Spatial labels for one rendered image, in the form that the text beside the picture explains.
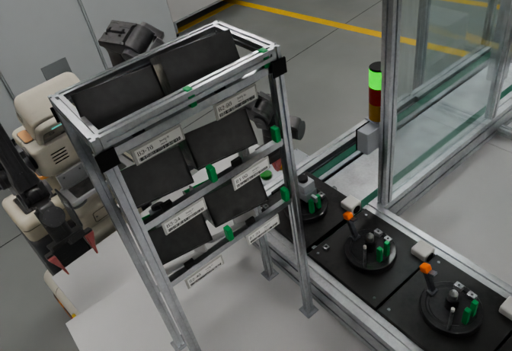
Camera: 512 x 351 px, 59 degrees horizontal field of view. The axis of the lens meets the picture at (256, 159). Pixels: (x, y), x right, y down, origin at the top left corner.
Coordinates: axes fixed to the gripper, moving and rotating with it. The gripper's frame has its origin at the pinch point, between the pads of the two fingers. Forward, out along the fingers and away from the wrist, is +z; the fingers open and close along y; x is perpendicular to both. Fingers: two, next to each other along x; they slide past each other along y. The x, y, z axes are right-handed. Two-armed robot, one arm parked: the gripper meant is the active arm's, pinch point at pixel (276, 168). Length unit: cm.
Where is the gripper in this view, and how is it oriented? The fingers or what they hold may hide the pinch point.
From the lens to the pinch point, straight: 144.5
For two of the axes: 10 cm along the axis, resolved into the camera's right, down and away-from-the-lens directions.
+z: 1.3, 7.6, 6.4
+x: -6.3, -4.3, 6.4
